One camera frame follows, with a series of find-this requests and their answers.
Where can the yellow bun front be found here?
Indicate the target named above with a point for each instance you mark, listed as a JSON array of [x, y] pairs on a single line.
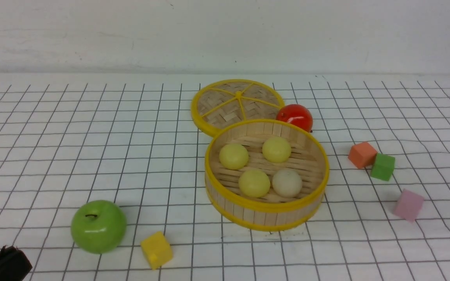
[[254, 183]]

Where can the yellow cube block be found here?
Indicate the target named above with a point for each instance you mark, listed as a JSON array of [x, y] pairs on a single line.
[[156, 250]]

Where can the white grid tablecloth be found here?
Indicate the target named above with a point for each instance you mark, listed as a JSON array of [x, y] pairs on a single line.
[[66, 140]]

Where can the pink cube block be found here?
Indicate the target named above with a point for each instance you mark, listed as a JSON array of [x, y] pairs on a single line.
[[408, 205]]

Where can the green cube block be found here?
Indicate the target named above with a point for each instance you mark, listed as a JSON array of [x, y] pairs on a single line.
[[383, 167]]

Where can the woven bamboo steamer lid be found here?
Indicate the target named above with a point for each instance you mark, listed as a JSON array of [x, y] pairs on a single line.
[[226, 102]]

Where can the bamboo steamer tray yellow rim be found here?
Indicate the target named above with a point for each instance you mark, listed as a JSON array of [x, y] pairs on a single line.
[[271, 212]]

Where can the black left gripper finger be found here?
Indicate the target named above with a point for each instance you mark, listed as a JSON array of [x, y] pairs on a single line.
[[14, 264]]

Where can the green apple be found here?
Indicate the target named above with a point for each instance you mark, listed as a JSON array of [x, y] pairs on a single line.
[[98, 226]]

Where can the yellow bun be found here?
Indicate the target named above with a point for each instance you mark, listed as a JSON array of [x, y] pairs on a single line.
[[254, 183], [233, 156], [276, 149]]

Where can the beige bun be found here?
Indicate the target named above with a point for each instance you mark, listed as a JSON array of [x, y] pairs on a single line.
[[287, 183]]

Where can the red tomato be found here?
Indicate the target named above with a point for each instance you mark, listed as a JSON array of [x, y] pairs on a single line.
[[297, 115]]

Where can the orange cube block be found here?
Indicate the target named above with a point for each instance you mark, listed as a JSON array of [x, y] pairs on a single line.
[[362, 155]]

